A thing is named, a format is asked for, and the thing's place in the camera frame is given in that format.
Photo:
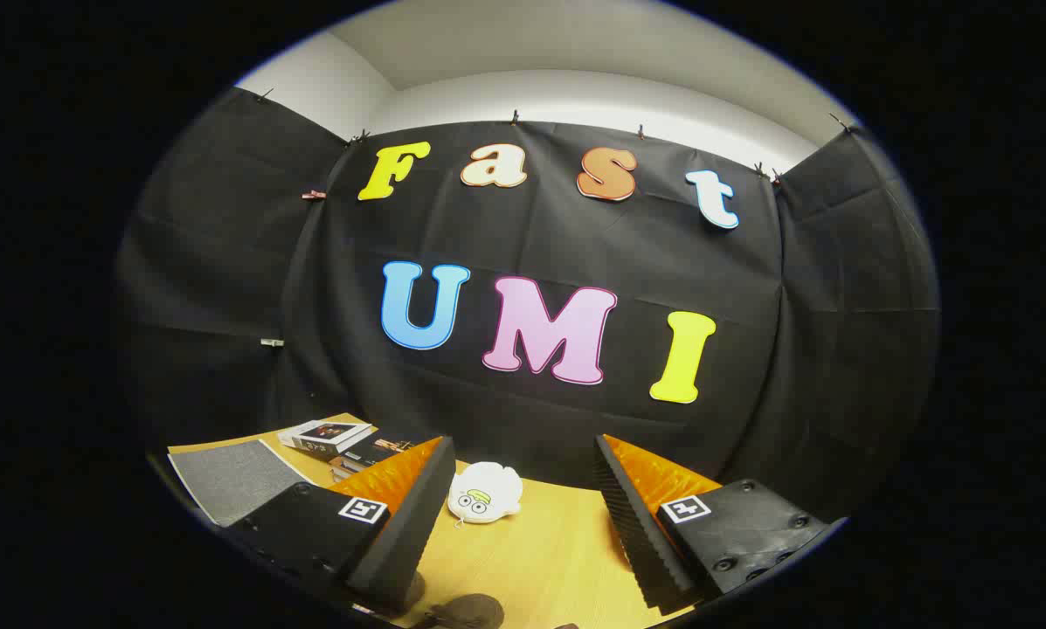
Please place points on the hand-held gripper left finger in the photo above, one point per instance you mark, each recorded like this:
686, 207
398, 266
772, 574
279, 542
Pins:
418, 524

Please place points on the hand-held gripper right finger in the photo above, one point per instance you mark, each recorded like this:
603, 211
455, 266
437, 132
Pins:
632, 524

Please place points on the brown fuzzy shoe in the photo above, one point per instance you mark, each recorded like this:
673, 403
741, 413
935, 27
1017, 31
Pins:
468, 610

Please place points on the cream fabric storage box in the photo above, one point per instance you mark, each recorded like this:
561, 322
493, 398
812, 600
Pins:
234, 479

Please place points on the white plush pouch with eyes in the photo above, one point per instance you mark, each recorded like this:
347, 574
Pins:
483, 494

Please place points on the dark cover book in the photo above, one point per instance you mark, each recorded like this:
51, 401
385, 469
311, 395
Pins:
374, 450

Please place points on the thin brown-edged book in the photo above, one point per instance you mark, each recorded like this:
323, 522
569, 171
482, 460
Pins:
341, 476

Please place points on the brown cover book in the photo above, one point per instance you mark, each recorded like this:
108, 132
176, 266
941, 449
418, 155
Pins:
348, 464

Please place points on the white book with portrait cover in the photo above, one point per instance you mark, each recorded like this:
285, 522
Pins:
322, 434

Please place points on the black backdrop cloth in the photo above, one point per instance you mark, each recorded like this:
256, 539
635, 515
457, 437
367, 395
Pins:
531, 236

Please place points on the row of small dark clips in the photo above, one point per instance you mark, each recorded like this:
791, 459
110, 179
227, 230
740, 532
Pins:
515, 116

